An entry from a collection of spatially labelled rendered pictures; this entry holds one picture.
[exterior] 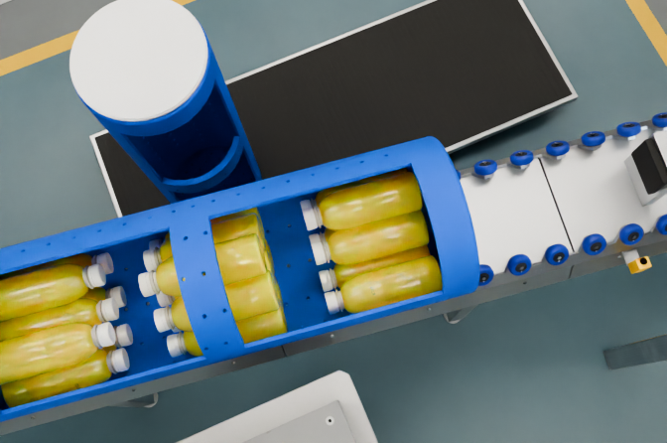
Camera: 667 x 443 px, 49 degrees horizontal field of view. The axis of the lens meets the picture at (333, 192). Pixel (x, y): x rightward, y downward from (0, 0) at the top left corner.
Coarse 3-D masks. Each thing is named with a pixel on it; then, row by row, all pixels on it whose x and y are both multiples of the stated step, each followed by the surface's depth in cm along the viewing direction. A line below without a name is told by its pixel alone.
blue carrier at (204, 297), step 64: (256, 192) 122; (448, 192) 117; (0, 256) 121; (64, 256) 118; (128, 256) 139; (192, 256) 115; (448, 256) 117; (128, 320) 140; (192, 320) 115; (320, 320) 134; (128, 384) 122
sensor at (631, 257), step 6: (624, 252) 147; (630, 252) 147; (636, 252) 147; (624, 258) 147; (630, 258) 147; (636, 258) 147; (642, 258) 142; (648, 258) 142; (630, 264) 145; (636, 264) 142; (642, 264) 142; (648, 264) 142; (630, 270) 146; (636, 270) 143; (642, 270) 145
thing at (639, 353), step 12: (660, 336) 187; (624, 348) 211; (636, 348) 202; (648, 348) 195; (660, 348) 187; (612, 360) 222; (624, 360) 213; (636, 360) 204; (648, 360) 197; (660, 360) 189
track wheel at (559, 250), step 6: (552, 246) 140; (558, 246) 140; (564, 246) 140; (546, 252) 141; (552, 252) 140; (558, 252) 140; (564, 252) 140; (546, 258) 141; (552, 258) 140; (558, 258) 140; (564, 258) 141; (552, 264) 141; (558, 264) 141
